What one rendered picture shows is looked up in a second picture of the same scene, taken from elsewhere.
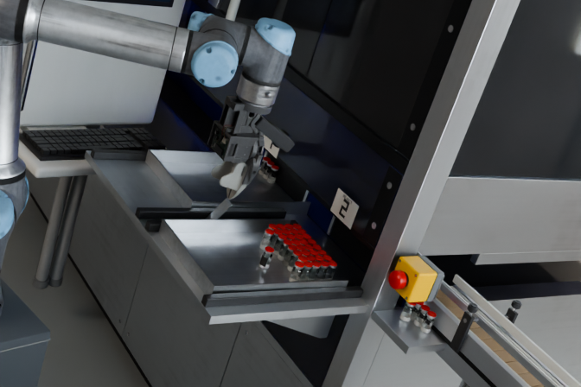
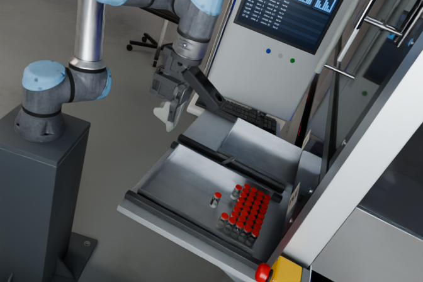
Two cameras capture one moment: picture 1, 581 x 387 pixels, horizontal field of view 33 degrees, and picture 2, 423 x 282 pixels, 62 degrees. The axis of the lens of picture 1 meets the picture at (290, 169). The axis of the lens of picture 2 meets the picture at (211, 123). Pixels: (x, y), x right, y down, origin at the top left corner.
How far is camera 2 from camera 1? 145 cm
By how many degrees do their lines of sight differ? 43
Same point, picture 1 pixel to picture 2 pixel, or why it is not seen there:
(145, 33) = not seen: outside the picture
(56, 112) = (231, 92)
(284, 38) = not seen: outside the picture
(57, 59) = (236, 62)
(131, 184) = (206, 127)
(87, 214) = not seen: hidden behind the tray
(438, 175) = (342, 199)
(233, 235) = (223, 179)
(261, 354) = not seen: hidden behind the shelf
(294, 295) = (196, 232)
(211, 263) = (177, 182)
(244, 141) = (165, 81)
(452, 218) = (359, 256)
